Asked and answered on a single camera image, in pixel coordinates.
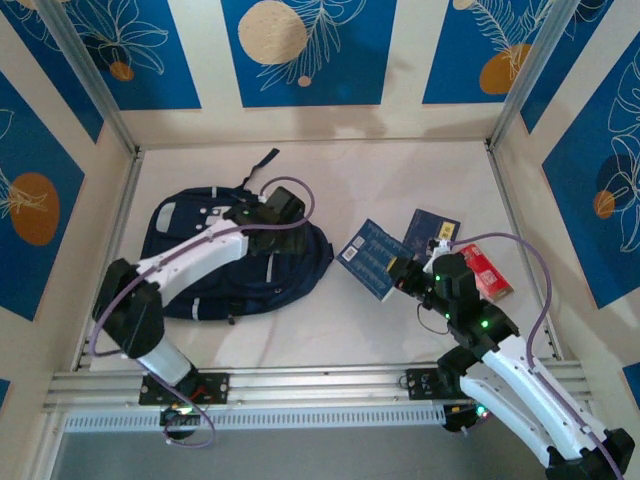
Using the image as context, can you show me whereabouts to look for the red small box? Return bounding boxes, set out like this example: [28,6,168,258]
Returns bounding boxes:
[458,243,515,304]

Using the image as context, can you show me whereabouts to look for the navy notebook with QR code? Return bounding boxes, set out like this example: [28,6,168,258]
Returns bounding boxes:
[335,217,416,304]

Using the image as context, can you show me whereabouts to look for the navy notebook with yellow label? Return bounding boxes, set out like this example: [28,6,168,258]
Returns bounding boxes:
[402,208,461,261]

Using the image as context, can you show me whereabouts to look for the navy blue backpack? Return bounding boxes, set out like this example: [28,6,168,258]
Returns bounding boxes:
[139,147,335,326]

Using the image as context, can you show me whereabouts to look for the black controller box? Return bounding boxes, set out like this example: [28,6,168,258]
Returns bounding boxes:
[442,402,494,436]
[159,405,201,441]

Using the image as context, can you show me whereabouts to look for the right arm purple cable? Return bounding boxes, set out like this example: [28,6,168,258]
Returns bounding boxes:
[447,232,629,480]

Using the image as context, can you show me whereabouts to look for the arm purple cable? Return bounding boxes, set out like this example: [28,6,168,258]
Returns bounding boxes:
[447,232,629,480]
[92,175,317,449]

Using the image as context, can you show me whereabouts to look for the aluminium table side rail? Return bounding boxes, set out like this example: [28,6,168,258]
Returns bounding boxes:
[72,149,146,372]
[484,142,564,361]

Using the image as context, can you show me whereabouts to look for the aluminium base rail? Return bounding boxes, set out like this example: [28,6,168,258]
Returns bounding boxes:
[42,359,594,414]

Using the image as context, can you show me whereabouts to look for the white slotted cable duct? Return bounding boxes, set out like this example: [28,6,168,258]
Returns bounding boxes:
[63,404,447,434]

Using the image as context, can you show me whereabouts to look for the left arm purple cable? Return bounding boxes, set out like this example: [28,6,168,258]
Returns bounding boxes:
[92,175,317,449]

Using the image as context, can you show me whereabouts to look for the aluminium frame post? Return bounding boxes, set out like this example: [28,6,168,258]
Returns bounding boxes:
[487,0,586,151]
[37,0,140,157]

